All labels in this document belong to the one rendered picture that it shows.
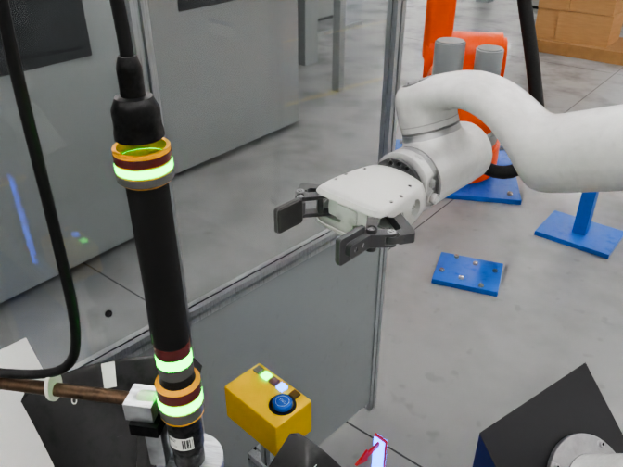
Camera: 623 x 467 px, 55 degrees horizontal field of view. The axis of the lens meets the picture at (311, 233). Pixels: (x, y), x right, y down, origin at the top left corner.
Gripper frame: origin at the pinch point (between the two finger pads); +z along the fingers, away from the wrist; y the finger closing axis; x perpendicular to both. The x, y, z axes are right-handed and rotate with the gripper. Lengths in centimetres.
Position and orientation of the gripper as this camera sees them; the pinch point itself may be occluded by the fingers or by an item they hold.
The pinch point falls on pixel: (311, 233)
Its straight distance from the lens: 65.1
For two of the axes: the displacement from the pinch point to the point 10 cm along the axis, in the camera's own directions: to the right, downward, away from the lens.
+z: -6.9, 3.7, -6.2
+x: 0.0, -8.5, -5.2
